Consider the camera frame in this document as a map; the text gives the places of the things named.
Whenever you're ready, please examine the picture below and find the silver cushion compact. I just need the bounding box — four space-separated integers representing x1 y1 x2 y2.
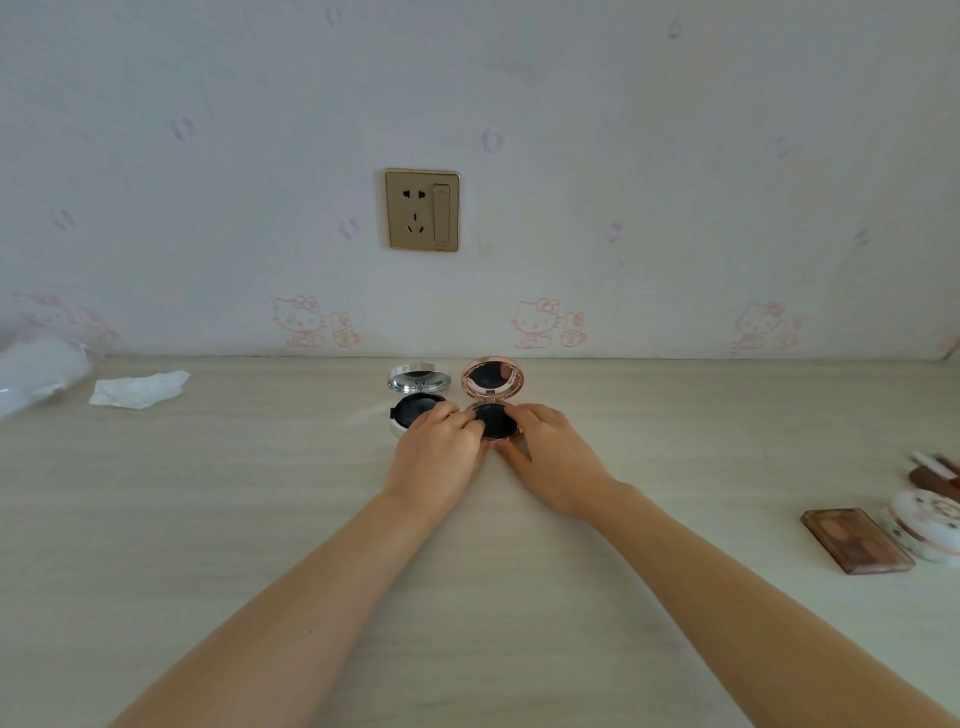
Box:
387 363 453 441

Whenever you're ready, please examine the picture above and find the white round patterned compact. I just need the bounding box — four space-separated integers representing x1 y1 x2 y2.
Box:
882 489 960 566

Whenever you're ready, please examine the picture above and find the clear plastic bag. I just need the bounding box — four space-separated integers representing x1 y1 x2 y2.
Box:
0 330 102 421

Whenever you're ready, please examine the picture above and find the white makeup stick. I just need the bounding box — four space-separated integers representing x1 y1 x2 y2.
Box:
910 450 957 480

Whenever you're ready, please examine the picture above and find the brown eyeshadow palette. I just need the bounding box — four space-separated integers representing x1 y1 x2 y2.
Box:
800 507 917 576

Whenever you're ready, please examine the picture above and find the crumpled white tissue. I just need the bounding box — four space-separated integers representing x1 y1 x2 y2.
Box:
88 369 192 411

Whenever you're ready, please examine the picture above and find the rose gold cushion compact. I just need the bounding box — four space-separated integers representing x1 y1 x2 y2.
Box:
460 357 527 443

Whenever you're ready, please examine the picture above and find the person's left hand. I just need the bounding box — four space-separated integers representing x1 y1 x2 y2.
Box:
384 401 489 512

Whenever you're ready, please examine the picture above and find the person's right forearm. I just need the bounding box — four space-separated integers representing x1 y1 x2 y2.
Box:
583 481 960 728

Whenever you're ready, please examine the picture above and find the person's right hand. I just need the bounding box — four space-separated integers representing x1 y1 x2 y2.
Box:
492 403 625 524

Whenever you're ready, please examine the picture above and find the gold wall socket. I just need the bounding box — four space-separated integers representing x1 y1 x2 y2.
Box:
384 168 461 253

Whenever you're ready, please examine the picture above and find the person's left forearm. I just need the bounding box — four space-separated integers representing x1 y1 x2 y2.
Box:
108 491 451 728

